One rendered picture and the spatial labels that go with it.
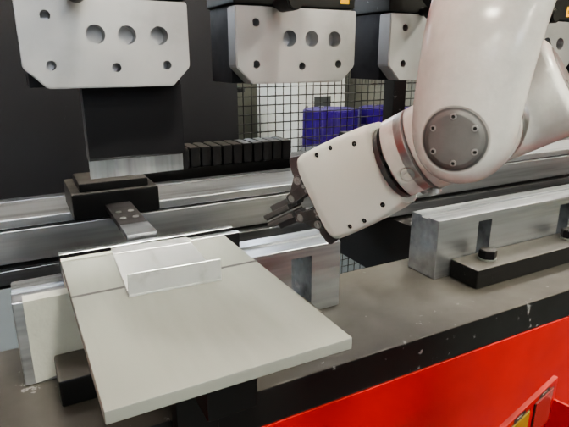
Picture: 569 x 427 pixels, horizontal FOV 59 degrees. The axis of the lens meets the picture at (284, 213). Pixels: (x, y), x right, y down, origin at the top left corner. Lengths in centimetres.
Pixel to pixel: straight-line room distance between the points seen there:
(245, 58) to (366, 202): 20
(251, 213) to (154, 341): 52
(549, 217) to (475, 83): 64
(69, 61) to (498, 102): 36
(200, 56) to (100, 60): 61
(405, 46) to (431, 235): 29
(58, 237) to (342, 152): 46
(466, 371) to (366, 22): 48
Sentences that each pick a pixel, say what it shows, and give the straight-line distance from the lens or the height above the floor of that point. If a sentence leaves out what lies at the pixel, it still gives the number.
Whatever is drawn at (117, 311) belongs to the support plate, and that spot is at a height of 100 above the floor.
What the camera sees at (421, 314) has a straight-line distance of 71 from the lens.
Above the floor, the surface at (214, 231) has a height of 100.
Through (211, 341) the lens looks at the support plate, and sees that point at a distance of 39.
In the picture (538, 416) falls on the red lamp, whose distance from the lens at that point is 69.
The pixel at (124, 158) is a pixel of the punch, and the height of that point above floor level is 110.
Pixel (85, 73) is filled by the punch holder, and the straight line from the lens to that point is 51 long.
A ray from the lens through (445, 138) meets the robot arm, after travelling 39.
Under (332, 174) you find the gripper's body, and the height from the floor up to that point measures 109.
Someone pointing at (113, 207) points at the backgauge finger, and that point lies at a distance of 73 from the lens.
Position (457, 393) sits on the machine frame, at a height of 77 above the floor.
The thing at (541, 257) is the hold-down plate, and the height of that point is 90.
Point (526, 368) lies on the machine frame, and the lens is 86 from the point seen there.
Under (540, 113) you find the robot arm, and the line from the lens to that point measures 45.
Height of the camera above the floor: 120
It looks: 17 degrees down
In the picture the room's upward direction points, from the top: straight up
